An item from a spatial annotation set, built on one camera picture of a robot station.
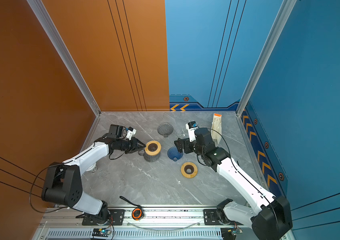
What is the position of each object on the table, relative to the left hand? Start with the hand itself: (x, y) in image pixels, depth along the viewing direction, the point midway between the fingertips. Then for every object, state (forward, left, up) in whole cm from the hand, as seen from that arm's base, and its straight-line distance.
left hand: (144, 145), depth 87 cm
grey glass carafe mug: (-4, -2, -8) cm, 9 cm away
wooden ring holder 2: (-10, -27, -12) cm, 31 cm away
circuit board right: (-41, -44, -13) cm, 61 cm away
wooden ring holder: (0, -5, -3) cm, 6 cm away
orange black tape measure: (-33, 0, -10) cm, 35 cm away
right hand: (-3, -21, +9) cm, 23 cm away
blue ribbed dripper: (-2, -17, -5) cm, 18 cm away
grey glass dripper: (+18, -11, -8) cm, 23 cm away
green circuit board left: (-41, +16, -13) cm, 46 cm away
